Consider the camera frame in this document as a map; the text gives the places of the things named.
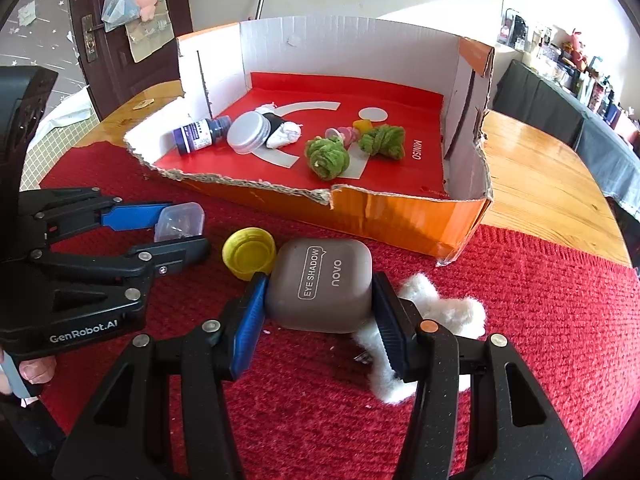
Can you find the knotted green yarn ball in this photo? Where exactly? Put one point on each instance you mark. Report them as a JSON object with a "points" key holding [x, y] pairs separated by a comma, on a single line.
{"points": [[382, 141]]}

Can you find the person's left hand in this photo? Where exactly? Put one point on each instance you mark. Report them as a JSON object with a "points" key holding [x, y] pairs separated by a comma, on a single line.
{"points": [[37, 371]]}

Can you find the red knitted cloth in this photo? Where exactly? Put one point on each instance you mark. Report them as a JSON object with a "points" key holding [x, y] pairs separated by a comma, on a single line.
{"points": [[525, 285]]}

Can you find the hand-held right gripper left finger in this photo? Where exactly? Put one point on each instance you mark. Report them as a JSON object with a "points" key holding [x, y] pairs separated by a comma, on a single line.
{"points": [[247, 330]]}

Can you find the round green yarn ball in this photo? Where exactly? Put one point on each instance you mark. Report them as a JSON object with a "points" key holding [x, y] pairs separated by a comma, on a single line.
{"points": [[325, 157]]}

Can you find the pink and yellow toy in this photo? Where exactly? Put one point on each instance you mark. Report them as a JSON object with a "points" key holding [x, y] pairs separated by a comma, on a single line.
{"points": [[362, 124]]}

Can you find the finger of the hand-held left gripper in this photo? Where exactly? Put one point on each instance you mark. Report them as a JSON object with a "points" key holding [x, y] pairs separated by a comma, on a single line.
{"points": [[170, 252], [135, 216]]}

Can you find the yellow bottle cap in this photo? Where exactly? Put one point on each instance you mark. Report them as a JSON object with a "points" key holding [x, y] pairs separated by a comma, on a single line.
{"points": [[245, 255]]}

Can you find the orange and white cardboard box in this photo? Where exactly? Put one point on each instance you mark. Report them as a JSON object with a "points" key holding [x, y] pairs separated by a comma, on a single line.
{"points": [[325, 50]]}

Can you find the clear plastic bag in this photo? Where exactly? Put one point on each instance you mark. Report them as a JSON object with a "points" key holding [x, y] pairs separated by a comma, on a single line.
{"points": [[119, 10]]}

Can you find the white fluffy wool piece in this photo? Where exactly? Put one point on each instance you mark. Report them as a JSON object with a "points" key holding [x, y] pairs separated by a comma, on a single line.
{"points": [[450, 315]]}

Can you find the dark brown door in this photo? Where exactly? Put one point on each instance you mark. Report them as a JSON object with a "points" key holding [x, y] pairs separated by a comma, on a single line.
{"points": [[107, 85]]}

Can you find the row of cosmetic bottles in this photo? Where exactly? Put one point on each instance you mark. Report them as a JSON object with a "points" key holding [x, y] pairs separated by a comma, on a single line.
{"points": [[600, 85]]}

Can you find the pink plush figure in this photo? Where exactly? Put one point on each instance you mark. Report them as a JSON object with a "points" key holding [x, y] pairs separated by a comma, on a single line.
{"points": [[577, 47]]}

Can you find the brown eyeshadow case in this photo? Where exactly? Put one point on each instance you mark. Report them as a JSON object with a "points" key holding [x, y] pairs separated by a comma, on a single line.
{"points": [[320, 300]]}

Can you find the black roll with white yarn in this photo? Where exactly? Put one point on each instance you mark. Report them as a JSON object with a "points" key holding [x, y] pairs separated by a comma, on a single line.
{"points": [[286, 134]]}

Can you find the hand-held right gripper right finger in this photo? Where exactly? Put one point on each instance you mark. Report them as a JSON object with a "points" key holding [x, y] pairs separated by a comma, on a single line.
{"points": [[387, 330]]}

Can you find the small paper tag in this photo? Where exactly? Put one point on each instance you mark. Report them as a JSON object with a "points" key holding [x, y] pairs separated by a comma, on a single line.
{"points": [[141, 105]]}

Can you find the black cloth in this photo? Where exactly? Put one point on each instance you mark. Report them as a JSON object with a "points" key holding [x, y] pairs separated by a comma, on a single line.
{"points": [[535, 105]]}

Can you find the dark blue bottle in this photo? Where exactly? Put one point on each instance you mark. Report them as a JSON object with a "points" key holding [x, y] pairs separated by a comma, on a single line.
{"points": [[197, 135]]}

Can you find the small clear plastic box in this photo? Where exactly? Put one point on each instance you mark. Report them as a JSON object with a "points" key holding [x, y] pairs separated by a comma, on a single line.
{"points": [[185, 217]]}

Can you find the blue denim cloth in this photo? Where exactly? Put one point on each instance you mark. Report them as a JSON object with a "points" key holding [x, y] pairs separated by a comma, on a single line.
{"points": [[615, 160]]}

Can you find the round white lid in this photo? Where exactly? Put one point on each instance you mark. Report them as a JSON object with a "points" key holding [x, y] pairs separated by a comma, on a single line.
{"points": [[247, 132]]}

